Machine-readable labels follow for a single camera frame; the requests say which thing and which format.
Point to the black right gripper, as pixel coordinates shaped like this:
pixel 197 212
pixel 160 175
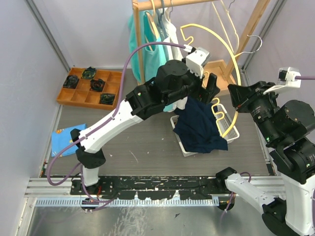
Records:
pixel 239 93

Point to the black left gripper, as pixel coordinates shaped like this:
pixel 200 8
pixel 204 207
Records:
pixel 212 87

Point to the cream plastic hanger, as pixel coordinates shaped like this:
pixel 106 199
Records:
pixel 227 26

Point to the navy t shirt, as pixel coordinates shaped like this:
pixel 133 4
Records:
pixel 197 129

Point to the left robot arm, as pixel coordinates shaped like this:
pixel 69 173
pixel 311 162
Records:
pixel 173 82

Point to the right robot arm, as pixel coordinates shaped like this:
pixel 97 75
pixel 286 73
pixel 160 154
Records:
pixel 285 131

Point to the teal hanging t shirt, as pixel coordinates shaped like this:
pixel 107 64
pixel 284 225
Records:
pixel 154 56

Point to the wooden clothes rack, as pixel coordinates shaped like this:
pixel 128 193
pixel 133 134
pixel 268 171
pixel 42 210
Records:
pixel 245 14

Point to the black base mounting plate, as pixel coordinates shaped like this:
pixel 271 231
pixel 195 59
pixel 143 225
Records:
pixel 156 187

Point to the rolled dark sock bottom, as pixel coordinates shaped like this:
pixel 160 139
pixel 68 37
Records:
pixel 107 98

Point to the rolled dark sock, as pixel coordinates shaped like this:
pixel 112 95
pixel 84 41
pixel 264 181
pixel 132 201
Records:
pixel 107 98
pixel 97 85
pixel 89 73
pixel 71 82

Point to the rolled dark sock middle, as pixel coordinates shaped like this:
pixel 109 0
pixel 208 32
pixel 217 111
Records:
pixel 97 85

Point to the wooden compartment tray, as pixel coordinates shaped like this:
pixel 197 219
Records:
pixel 82 96

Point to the rolled dark sock top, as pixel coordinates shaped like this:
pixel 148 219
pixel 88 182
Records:
pixel 89 73

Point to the rolled dark sock left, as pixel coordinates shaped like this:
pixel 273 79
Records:
pixel 71 82

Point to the blue folded cloth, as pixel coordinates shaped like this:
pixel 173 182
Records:
pixel 62 138

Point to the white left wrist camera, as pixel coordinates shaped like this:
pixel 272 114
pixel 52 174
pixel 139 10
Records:
pixel 196 60

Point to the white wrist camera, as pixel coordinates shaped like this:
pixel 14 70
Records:
pixel 196 60
pixel 286 81

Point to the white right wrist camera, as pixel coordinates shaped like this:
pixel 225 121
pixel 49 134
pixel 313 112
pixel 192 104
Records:
pixel 286 81

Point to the white slotted cable duct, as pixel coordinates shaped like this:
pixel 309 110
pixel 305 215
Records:
pixel 83 202

